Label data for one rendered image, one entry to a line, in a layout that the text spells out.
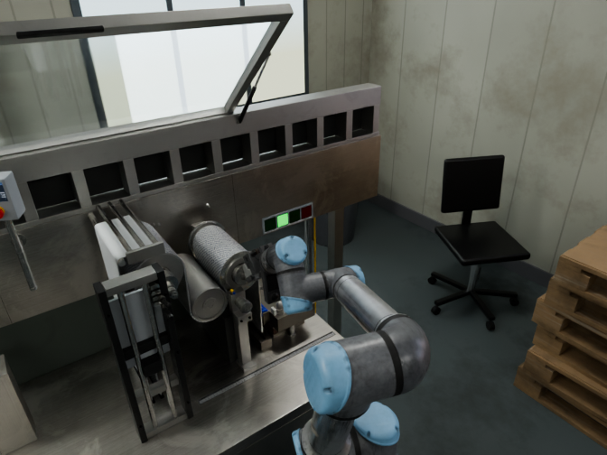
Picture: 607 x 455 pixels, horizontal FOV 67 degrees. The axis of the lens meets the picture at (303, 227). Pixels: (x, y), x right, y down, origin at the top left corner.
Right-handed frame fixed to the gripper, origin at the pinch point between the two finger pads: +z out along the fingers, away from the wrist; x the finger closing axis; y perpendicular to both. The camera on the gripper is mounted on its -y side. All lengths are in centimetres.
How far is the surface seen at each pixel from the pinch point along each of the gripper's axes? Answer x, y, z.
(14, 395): 70, -5, 17
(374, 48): -244, 155, 148
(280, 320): -9.4, -16.1, 14.0
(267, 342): -4.8, -22.0, 21.6
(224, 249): 3.7, 12.5, 3.4
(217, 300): 10.9, -1.6, 7.0
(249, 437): 18.1, -42.4, 2.7
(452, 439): -91, -110, 62
